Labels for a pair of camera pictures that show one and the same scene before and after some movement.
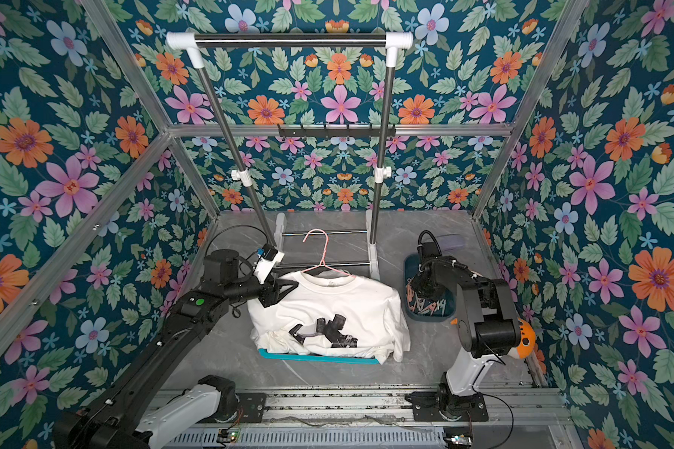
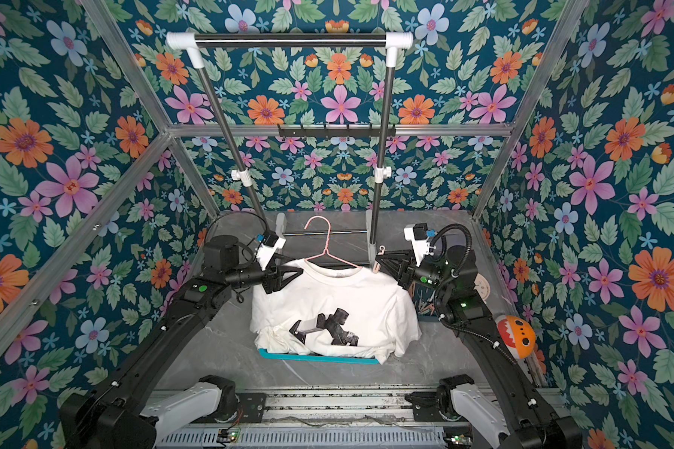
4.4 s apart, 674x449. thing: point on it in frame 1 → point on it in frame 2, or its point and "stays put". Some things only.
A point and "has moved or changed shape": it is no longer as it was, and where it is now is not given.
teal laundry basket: x=319 y=358 stays put
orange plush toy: x=527 y=340 stays put
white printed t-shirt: x=332 y=312 has moved or changed shape
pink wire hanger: x=322 y=262 → x=326 y=251
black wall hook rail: x=335 y=132 stays put
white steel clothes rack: x=197 y=43 stays put
